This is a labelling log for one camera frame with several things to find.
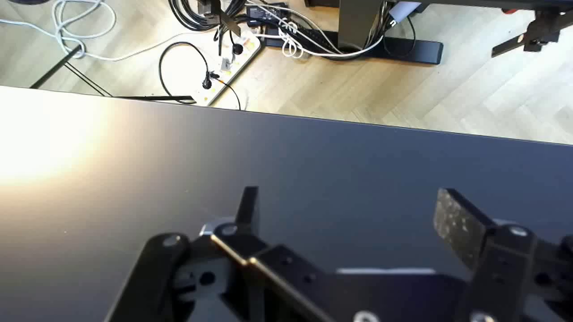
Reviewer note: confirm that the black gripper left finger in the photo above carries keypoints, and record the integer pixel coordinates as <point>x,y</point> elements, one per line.
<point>248,210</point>

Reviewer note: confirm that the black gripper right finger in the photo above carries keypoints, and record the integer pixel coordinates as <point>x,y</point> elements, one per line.
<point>461,227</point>

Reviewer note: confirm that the white power strip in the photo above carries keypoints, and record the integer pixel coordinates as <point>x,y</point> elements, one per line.
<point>228,62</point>

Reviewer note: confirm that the black desk leg base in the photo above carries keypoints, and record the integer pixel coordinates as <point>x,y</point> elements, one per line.
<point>386,30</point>

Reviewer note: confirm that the black tripod leg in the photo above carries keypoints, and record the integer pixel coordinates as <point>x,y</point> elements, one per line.
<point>74,71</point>

